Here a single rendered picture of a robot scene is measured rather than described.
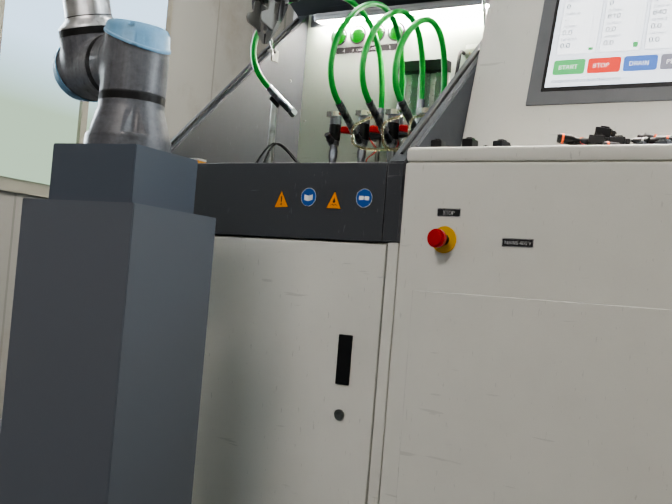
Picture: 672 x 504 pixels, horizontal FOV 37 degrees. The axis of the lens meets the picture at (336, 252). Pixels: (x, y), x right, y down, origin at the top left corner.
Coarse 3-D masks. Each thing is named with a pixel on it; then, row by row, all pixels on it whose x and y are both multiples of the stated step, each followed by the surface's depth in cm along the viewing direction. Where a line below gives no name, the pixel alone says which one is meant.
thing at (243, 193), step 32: (224, 192) 224; (256, 192) 219; (320, 192) 210; (352, 192) 205; (384, 192) 201; (224, 224) 223; (256, 224) 218; (288, 224) 213; (320, 224) 209; (352, 224) 205
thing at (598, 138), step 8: (600, 128) 188; (608, 128) 188; (560, 136) 190; (568, 136) 190; (592, 136) 188; (600, 136) 187; (608, 136) 188; (616, 136) 186; (624, 136) 185; (640, 136) 186; (648, 136) 185; (656, 136) 183; (664, 136) 182; (568, 144) 191; (576, 144) 190; (584, 144) 190; (592, 144) 189; (600, 144) 188; (608, 144) 184; (616, 144) 184; (624, 144) 185
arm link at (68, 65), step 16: (64, 0) 185; (80, 0) 183; (96, 0) 184; (80, 16) 184; (96, 16) 184; (112, 16) 188; (64, 32) 184; (80, 32) 183; (96, 32) 183; (64, 48) 185; (80, 48) 183; (64, 64) 186; (80, 64) 182; (64, 80) 187; (80, 80) 183; (80, 96) 188; (96, 96) 186
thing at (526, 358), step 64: (512, 0) 223; (512, 64) 218; (512, 128) 213; (576, 128) 205; (640, 128) 198; (448, 192) 193; (512, 192) 186; (576, 192) 179; (640, 192) 173; (448, 256) 192; (512, 256) 185; (576, 256) 178; (640, 256) 172; (448, 320) 191; (512, 320) 184; (576, 320) 177; (640, 320) 171; (448, 384) 190; (512, 384) 183; (576, 384) 176; (640, 384) 170; (384, 448) 196; (448, 448) 189; (512, 448) 182; (576, 448) 175; (640, 448) 169
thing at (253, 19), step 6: (258, 6) 217; (264, 6) 217; (252, 12) 215; (258, 12) 217; (252, 18) 215; (258, 18) 217; (252, 24) 215; (258, 24) 217; (258, 30) 217; (264, 30) 217; (264, 36) 217
